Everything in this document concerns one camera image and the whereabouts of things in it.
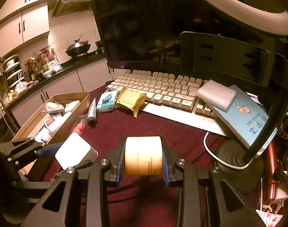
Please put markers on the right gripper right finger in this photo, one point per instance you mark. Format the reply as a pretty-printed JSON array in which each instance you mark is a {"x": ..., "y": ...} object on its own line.
[{"x": 224, "y": 203}]

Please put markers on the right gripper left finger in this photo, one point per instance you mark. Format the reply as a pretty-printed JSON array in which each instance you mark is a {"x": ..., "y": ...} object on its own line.
[{"x": 60, "y": 205}]

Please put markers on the white pill bottle red label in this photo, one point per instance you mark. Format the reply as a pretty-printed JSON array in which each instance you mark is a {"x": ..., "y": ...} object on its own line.
[{"x": 53, "y": 123}]

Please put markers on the white power adapter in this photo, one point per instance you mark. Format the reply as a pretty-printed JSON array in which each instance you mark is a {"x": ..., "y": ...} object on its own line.
[{"x": 74, "y": 151}]

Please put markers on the floral hand cream tube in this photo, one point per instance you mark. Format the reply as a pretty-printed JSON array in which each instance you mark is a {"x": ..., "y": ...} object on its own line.
[{"x": 91, "y": 117}]

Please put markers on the teal cartoon tissue pack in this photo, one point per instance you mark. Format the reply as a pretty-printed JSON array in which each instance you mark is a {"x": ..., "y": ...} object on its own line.
[{"x": 107, "y": 101}]

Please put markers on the pink patterned tube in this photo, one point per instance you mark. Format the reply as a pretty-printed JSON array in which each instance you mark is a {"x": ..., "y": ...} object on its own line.
[{"x": 269, "y": 219}]

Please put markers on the cardboard box tray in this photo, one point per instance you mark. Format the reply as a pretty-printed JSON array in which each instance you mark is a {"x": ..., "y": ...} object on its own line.
[{"x": 78, "y": 102}]

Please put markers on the red metallic cylinder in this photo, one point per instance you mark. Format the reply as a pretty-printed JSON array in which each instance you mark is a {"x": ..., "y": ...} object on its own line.
[{"x": 270, "y": 165}]

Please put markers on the maroon cloth mat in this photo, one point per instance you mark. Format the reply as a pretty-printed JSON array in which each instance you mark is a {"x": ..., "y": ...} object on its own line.
[{"x": 150, "y": 156}]

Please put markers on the blue notebook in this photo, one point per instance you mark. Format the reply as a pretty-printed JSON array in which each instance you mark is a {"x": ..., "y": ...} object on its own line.
[{"x": 244, "y": 117}]

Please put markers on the black wok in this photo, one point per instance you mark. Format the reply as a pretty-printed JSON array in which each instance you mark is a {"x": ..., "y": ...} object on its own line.
[{"x": 78, "y": 47}]

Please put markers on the white computer keyboard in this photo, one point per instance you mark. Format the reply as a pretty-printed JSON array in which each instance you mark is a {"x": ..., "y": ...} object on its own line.
[{"x": 173, "y": 97}]

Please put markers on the black computer monitor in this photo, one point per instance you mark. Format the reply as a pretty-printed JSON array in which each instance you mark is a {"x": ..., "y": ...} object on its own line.
[{"x": 141, "y": 34}]

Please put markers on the black ring light base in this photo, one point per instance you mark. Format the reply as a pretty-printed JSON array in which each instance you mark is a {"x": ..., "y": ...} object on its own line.
[{"x": 244, "y": 167}]

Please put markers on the white ring light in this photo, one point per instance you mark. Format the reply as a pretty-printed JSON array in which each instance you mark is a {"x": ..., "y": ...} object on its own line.
[{"x": 273, "y": 23}]

